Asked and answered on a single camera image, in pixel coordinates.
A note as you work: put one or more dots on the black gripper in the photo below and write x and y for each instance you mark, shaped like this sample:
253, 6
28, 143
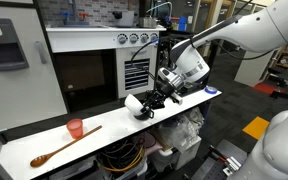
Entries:
160, 95

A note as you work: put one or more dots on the white bowl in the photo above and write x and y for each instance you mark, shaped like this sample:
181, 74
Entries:
133, 103

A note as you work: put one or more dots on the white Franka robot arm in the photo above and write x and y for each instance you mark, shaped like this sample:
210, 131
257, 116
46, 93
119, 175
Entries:
250, 30

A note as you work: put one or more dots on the pink cloth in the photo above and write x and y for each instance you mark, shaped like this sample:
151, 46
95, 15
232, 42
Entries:
147, 141

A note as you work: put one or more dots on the clear plastic bag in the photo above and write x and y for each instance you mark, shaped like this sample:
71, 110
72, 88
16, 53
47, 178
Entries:
179, 131

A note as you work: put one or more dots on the white storage bin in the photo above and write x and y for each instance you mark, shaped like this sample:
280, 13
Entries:
177, 156

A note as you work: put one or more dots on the blue tape roll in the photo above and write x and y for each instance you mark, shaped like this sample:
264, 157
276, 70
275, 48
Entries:
211, 90

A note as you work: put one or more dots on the grey oven knob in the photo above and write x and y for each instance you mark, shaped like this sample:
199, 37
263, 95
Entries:
154, 36
122, 39
133, 38
144, 37

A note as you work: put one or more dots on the red plastic cup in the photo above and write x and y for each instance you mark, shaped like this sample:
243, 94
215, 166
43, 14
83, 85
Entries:
75, 128

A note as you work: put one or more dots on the metal toy pot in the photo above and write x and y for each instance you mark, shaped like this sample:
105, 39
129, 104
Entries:
148, 22

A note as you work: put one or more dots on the blue box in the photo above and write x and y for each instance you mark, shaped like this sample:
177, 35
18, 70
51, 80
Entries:
182, 23

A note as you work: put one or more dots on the grey toy pot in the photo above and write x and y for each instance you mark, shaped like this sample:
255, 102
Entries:
124, 18

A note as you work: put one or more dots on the white toy oven unit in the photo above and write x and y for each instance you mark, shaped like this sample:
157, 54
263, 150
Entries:
84, 38

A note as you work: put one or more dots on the wooden spoon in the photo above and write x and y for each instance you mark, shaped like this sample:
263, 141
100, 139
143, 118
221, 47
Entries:
60, 148

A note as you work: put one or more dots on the white cabinet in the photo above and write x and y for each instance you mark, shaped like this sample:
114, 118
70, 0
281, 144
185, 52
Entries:
254, 70

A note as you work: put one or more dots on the toy faucet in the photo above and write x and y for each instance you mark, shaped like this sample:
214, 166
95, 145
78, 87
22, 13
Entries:
73, 11

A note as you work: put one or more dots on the red floor mat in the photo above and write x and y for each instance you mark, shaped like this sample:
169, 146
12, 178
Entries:
265, 88

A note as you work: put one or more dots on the black chair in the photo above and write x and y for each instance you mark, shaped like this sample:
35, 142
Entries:
284, 75

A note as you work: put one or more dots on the wooden shelf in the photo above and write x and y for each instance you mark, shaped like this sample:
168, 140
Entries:
285, 56

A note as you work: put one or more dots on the grey fridge dispenser panel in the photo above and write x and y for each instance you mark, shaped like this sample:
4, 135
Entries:
4, 43

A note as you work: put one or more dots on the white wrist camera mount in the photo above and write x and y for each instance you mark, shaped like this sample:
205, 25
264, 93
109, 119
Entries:
177, 99

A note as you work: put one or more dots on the black metal frame rack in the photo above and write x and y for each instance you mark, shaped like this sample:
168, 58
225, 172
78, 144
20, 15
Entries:
212, 63

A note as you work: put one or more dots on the metal bracket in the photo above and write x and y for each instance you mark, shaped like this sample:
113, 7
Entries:
229, 163

